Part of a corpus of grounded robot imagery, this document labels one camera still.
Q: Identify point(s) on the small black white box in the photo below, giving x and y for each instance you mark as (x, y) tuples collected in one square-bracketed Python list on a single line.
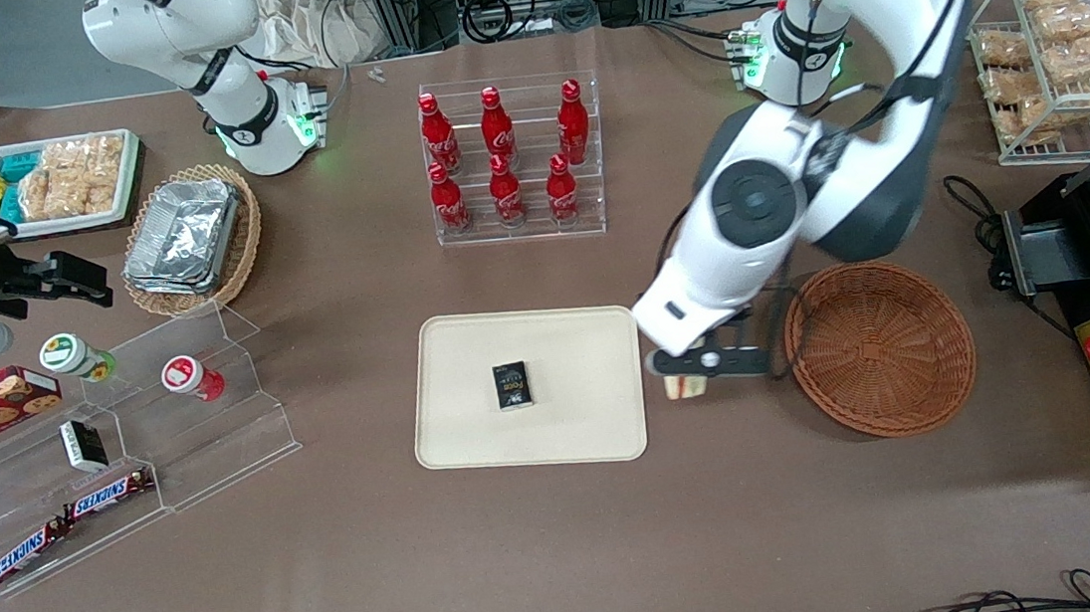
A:
[(83, 445)]

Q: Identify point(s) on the clear acrylic bottle rack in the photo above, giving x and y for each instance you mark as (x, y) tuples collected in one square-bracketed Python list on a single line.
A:
[(538, 232)]

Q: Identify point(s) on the clear acrylic step shelf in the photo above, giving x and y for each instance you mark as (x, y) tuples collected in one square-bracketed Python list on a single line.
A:
[(219, 447)]

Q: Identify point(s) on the clear rice cracker pack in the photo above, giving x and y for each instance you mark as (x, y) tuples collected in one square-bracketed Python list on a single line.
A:
[(49, 194), (86, 155)]

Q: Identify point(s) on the small black card box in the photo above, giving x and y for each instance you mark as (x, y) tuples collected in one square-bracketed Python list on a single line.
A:
[(513, 386)]

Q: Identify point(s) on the red cola bottle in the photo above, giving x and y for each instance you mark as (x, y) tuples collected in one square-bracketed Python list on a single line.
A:
[(438, 138), (448, 203), (497, 131), (572, 123), (561, 194), (505, 195)]

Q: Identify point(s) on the snickers chocolate bar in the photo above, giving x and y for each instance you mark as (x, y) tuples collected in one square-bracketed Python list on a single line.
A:
[(108, 495), (27, 554)]

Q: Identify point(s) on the small grey connector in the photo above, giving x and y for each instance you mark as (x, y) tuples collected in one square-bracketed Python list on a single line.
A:
[(376, 75)]

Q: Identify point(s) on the stacked aluminium foil trays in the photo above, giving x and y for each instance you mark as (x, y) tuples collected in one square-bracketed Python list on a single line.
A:
[(183, 236)]

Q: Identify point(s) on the white rectangular snack tray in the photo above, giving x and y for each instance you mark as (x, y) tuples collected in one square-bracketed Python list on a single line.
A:
[(128, 186)]

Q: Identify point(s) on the beige cloth bag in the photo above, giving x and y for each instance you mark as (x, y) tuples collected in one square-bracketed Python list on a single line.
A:
[(318, 23)]

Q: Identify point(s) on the red lid cup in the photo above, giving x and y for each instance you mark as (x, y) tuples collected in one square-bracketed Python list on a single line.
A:
[(187, 373)]

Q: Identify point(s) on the light oval wicker basket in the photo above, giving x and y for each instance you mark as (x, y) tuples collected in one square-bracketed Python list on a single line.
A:
[(244, 245)]

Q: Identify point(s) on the triangular sandwich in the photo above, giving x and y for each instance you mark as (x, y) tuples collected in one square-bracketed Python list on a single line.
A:
[(685, 389)]

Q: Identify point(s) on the brown round wicker basket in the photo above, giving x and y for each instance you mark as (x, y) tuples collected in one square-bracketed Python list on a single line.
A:
[(880, 354)]

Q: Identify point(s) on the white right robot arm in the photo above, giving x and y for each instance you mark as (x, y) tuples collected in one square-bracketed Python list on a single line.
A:
[(168, 22)]

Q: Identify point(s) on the green lid cup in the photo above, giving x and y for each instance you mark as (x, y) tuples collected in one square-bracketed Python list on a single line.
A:
[(70, 354)]

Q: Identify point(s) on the beige plastic tray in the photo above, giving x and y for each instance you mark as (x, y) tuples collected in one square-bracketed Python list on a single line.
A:
[(569, 344)]

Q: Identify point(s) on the teal snack packet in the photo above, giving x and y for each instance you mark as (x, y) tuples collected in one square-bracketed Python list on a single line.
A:
[(10, 202), (18, 165)]

